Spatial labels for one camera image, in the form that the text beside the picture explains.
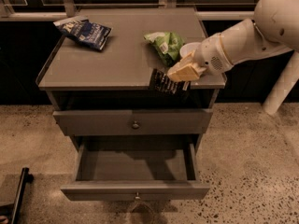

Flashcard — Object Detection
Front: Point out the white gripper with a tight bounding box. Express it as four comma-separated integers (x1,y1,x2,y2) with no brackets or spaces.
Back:
167,33,234,82

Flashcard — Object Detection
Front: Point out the black rxbar chocolate wrapper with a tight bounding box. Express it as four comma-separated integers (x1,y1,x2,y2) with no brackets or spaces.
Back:
149,69,191,94

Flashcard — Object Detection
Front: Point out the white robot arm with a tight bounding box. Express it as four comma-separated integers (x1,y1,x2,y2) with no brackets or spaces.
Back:
167,0,299,82

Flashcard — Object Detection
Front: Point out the closed grey top drawer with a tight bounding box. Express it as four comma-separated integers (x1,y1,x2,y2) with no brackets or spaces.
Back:
53,109,212,136

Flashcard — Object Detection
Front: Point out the round metal drawer knob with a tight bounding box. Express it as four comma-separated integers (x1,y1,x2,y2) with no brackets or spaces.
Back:
132,121,140,130

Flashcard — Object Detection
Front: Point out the grey wooden drawer cabinet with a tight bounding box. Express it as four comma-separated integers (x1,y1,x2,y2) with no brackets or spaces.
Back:
35,7,228,203

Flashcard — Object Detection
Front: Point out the open grey middle drawer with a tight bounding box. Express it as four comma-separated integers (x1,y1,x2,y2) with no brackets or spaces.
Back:
61,135,209,201

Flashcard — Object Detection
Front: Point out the white ceramic bowl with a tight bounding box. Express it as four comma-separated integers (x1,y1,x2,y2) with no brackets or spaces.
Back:
179,42,201,58

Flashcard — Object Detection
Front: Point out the green snack bag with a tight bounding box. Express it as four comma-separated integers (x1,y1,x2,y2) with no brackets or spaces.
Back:
144,32,184,67

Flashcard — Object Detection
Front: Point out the blue chip bag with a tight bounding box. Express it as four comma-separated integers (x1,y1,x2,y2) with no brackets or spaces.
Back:
53,16,111,51

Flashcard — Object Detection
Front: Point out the black object on floor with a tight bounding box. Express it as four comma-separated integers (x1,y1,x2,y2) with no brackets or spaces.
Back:
0,167,34,224

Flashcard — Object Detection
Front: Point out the white diagonal post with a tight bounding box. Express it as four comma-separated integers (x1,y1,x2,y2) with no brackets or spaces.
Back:
263,52,299,115

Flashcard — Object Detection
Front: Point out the white railing frame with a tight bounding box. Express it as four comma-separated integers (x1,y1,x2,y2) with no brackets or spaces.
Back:
0,0,254,21

